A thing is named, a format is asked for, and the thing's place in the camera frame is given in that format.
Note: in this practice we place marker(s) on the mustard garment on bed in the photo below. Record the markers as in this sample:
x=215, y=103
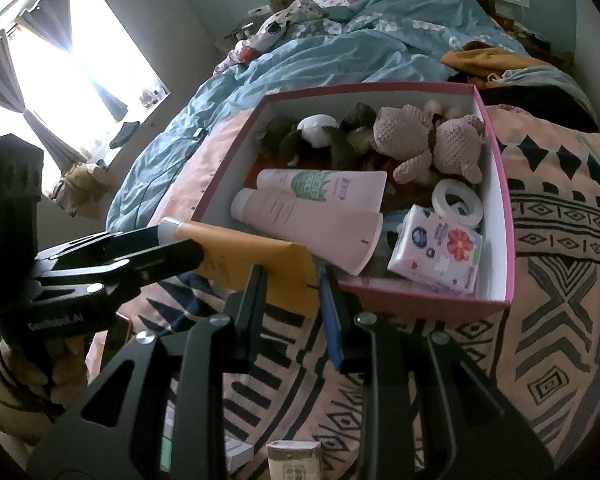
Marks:
x=480, y=60

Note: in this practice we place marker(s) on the white tape roll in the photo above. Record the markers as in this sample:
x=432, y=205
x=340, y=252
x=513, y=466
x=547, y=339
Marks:
x=457, y=202

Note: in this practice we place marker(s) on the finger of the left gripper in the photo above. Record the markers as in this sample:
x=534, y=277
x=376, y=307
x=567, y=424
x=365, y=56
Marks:
x=107, y=286
x=95, y=249

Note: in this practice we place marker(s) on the orange lotion tube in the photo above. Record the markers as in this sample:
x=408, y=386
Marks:
x=230, y=255

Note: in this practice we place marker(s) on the floral cloth near pillows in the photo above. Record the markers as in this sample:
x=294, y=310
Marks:
x=270, y=32

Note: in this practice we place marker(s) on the grey curtain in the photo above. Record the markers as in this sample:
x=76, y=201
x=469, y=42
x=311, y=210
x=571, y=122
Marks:
x=53, y=88

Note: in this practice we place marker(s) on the small beige product box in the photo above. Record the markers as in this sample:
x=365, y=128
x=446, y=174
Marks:
x=294, y=460

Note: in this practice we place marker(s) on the pink knitted teddy bear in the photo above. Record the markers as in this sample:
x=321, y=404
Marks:
x=423, y=148

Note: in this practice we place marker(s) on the blue floral duvet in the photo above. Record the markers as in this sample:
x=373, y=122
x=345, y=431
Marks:
x=370, y=40

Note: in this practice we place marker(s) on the green paper sheet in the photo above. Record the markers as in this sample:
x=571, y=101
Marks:
x=167, y=436

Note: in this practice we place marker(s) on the long white product box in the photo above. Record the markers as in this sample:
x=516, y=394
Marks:
x=237, y=454

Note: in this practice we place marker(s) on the tissue pack with flower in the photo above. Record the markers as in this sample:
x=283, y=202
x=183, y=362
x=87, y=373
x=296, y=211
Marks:
x=435, y=251

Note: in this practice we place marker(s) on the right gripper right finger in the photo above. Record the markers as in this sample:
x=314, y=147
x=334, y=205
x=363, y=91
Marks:
x=345, y=341

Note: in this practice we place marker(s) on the white green-print lotion tube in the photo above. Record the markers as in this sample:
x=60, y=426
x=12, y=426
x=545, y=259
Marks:
x=355, y=190

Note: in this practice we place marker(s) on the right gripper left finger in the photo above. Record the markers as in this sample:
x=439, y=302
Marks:
x=248, y=319

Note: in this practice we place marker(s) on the brown knitted plush toy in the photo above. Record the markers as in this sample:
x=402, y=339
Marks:
x=321, y=142

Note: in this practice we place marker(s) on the pink lotion tube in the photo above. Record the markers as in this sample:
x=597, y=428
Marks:
x=343, y=237

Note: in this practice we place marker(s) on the peach black patterned blanket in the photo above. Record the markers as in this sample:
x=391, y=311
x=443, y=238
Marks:
x=543, y=352

